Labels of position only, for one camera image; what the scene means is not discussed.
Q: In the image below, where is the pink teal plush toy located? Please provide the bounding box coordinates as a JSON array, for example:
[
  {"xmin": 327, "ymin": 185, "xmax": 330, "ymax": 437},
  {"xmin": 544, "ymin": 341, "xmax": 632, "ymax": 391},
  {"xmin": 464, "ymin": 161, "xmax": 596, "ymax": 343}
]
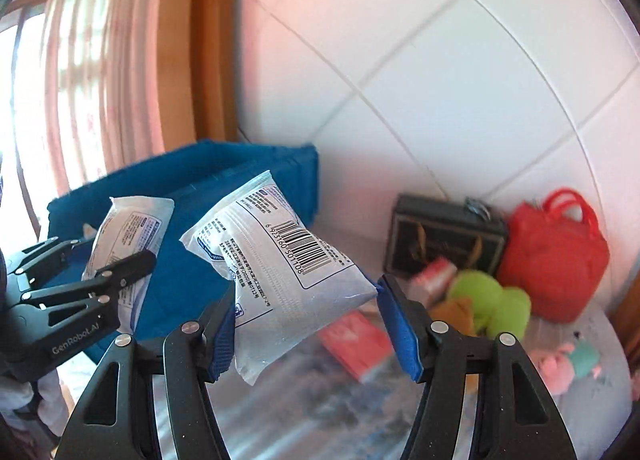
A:
[{"xmin": 529, "ymin": 339, "xmax": 602, "ymax": 396}]

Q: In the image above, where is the white wet wipes packet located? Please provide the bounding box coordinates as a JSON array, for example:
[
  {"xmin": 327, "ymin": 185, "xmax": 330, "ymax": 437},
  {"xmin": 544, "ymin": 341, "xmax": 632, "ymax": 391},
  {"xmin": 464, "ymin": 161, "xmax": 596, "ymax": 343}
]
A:
[{"xmin": 180, "ymin": 172, "xmax": 376, "ymax": 384}]

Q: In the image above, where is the pink tissue pack upright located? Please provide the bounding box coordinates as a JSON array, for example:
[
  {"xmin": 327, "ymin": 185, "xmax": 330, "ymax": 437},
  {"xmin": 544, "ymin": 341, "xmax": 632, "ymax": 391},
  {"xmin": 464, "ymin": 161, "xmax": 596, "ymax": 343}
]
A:
[{"xmin": 407, "ymin": 256, "xmax": 458, "ymax": 308}]

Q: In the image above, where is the green plush toy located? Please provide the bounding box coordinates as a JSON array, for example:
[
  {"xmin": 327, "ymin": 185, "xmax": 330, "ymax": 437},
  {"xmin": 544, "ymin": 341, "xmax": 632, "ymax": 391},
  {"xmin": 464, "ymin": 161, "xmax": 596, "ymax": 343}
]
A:
[{"xmin": 447, "ymin": 270, "xmax": 532, "ymax": 340}]

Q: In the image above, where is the brown plush bear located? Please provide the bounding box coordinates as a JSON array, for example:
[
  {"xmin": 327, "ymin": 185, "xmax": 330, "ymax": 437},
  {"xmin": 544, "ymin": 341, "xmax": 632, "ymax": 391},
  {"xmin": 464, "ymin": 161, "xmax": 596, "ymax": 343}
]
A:
[{"xmin": 428, "ymin": 298, "xmax": 476, "ymax": 336}]

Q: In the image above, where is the red bear plastic case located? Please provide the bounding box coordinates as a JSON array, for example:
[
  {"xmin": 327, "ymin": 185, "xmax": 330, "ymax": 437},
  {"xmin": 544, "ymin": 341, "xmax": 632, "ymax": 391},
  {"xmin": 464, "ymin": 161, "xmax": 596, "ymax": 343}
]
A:
[{"xmin": 497, "ymin": 188, "xmax": 610, "ymax": 324}]

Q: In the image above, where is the wooden door frame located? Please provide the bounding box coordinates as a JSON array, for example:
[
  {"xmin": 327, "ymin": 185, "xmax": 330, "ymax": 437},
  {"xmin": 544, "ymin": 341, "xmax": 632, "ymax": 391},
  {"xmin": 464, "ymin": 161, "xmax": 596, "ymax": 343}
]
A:
[{"xmin": 156, "ymin": 0, "xmax": 238, "ymax": 151}]

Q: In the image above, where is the pink curtain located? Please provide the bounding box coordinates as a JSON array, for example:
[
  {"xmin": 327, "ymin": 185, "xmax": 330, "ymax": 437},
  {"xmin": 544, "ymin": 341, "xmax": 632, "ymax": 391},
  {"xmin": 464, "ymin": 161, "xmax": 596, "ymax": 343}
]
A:
[{"xmin": 41, "ymin": 0, "xmax": 164, "ymax": 194}]

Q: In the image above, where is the blue fabric storage bin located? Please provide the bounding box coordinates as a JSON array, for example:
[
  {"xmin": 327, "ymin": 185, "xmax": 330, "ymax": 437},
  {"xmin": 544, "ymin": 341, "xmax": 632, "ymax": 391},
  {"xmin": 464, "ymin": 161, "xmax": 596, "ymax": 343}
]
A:
[{"xmin": 45, "ymin": 138, "xmax": 321, "ymax": 364}]

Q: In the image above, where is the red tissue pack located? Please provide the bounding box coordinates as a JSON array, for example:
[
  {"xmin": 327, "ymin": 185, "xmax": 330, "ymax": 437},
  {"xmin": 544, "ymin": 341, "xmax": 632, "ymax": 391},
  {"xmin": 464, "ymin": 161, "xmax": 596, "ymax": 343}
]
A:
[{"xmin": 318, "ymin": 310, "xmax": 394, "ymax": 383}]

